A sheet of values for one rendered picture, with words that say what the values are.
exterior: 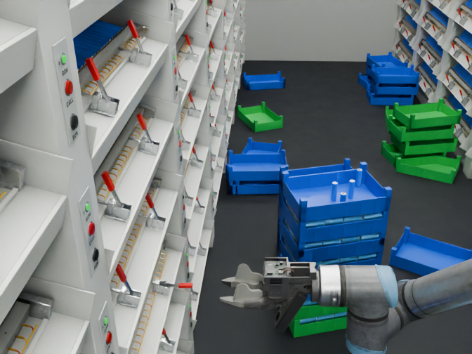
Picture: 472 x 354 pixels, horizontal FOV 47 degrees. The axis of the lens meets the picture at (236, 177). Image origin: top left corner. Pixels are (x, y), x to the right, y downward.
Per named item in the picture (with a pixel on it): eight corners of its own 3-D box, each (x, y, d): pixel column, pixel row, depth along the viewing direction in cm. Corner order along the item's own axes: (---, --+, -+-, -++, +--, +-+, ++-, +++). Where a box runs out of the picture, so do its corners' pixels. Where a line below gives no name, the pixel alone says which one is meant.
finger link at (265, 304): (241, 292, 120) (279, 286, 121) (241, 298, 120) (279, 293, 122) (244, 306, 116) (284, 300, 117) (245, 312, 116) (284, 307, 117)
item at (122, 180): (169, 138, 138) (182, 88, 131) (103, 298, 85) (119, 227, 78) (91, 115, 136) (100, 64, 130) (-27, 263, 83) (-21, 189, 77)
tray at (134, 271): (174, 204, 147) (186, 161, 141) (117, 386, 94) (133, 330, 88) (101, 184, 146) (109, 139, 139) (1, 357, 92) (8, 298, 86)
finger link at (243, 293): (218, 281, 117) (260, 274, 118) (220, 302, 120) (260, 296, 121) (220, 290, 114) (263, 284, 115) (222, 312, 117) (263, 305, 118)
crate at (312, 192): (362, 181, 192) (364, 161, 188) (389, 211, 174) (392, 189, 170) (281, 192, 186) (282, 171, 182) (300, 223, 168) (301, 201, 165)
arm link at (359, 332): (400, 346, 126) (404, 301, 121) (370, 371, 119) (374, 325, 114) (365, 328, 133) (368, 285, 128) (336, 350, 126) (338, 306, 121)
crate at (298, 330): (350, 288, 214) (352, 272, 210) (372, 324, 197) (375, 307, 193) (277, 300, 208) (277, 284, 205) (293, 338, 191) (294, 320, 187)
